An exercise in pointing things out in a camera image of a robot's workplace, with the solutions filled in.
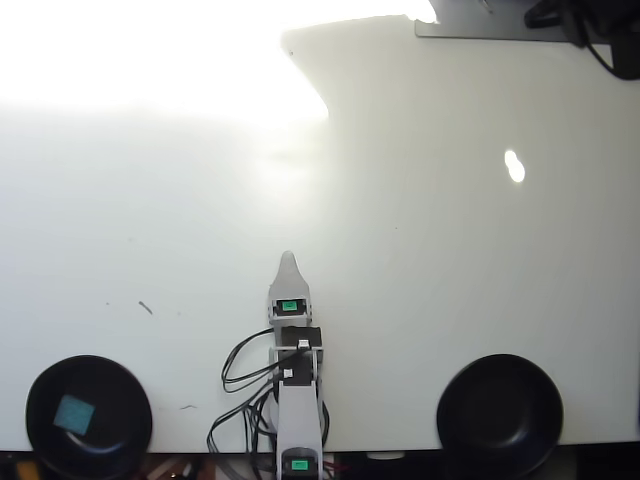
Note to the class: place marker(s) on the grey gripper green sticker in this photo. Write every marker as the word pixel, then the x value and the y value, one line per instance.
pixel 288 306

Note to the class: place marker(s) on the blue foam cube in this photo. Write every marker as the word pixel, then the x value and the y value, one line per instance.
pixel 74 414

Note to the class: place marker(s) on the white object under table edge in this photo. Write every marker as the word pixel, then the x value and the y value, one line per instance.
pixel 385 455

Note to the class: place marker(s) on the black round bowl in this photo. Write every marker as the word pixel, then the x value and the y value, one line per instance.
pixel 115 400
pixel 500 415

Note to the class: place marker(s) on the grey monitor stand base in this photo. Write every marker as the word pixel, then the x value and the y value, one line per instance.
pixel 500 31

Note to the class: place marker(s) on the yellow object under table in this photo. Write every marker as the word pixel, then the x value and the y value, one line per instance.
pixel 27 470

